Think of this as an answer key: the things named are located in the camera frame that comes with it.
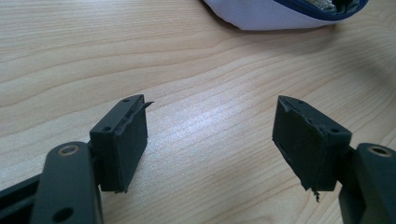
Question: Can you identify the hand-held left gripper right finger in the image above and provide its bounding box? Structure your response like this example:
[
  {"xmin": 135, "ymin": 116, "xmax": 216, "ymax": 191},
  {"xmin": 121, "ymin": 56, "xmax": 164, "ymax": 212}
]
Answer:
[{"xmin": 271, "ymin": 94, "xmax": 354, "ymax": 203}]

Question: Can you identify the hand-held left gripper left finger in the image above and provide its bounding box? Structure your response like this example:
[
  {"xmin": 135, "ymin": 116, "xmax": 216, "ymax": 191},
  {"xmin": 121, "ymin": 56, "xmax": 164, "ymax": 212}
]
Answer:
[{"xmin": 89, "ymin": 93, "xmax": 154, "ymax": 194}]

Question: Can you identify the fabric pencil case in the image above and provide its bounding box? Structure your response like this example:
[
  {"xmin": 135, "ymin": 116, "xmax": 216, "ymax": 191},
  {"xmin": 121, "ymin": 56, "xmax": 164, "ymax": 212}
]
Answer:
[{"xmin": 201, "ymin": 0, "xmax": 370, "ymax": 32}]

